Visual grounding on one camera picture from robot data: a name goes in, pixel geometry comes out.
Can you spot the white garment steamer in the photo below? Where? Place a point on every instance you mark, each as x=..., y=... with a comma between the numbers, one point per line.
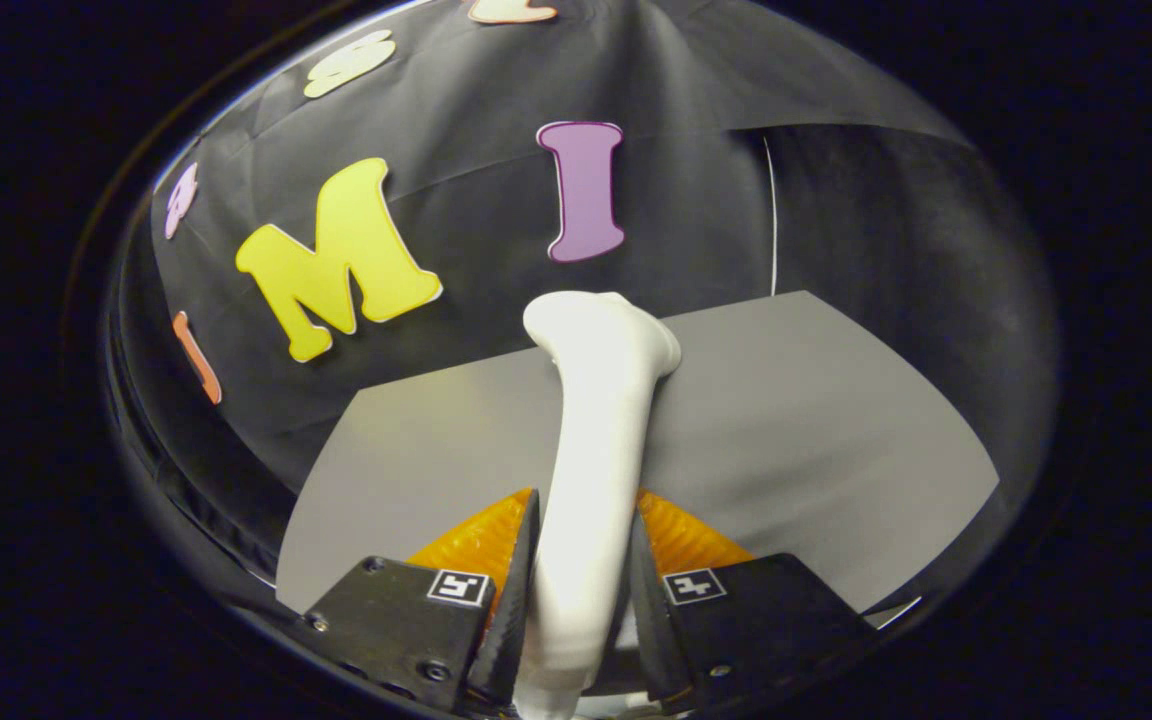
x=596, y=450

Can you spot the grey cabinet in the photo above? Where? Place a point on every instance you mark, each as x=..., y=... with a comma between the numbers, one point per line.
x=786, y=430

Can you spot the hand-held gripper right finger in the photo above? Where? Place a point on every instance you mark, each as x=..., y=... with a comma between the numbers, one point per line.
x=756, y=620

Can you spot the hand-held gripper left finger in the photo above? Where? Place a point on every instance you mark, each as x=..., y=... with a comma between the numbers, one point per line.
x=406, y=620

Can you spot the black backdrop cloth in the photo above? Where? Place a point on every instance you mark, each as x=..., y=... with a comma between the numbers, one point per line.
x=476, y=150

